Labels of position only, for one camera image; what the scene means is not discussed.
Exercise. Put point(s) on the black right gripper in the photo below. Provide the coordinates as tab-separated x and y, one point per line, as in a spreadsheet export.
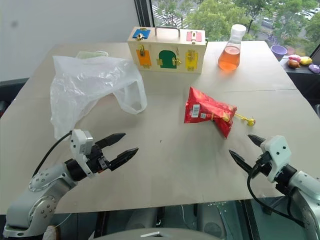
263	165

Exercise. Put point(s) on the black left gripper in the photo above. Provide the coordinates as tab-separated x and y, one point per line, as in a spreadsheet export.
97	160

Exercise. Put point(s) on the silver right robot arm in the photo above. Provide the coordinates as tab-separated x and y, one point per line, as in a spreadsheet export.
306	197

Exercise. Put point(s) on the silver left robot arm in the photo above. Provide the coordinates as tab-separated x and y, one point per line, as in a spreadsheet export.
42	195

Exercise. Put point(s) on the red snack packet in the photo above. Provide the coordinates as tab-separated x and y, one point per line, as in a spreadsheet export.
207	110

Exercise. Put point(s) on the white translucent plastic bag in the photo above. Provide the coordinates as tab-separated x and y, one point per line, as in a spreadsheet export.
82	87

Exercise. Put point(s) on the black side table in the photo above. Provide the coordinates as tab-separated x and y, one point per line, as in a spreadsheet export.
305	82

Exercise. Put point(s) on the flask with orange liquid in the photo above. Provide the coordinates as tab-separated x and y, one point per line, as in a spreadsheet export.
229	58

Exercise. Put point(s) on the brown toy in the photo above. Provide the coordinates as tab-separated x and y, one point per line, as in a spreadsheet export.
293	63

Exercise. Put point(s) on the purple bowl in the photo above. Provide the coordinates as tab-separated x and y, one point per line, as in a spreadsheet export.
278	51

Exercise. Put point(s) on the pink toy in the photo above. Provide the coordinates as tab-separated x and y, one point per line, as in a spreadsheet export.
294	57

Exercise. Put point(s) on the purple toy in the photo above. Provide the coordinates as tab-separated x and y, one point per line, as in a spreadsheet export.
314	68

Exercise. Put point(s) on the yellow toy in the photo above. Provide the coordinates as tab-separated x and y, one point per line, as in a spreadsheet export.
306	60

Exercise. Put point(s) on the white cloth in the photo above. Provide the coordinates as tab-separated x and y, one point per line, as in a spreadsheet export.
51	232

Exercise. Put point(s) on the wooden lock box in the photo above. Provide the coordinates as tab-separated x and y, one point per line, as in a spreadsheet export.
165	47

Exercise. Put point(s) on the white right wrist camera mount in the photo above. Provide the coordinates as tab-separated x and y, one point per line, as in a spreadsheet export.
277	155

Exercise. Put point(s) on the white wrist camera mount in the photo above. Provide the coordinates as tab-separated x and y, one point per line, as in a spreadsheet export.
277	155
78	145

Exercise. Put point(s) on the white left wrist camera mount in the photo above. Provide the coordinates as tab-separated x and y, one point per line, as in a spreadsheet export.
78	145

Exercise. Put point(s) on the dark window frame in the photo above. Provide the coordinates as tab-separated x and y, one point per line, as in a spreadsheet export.
143	12

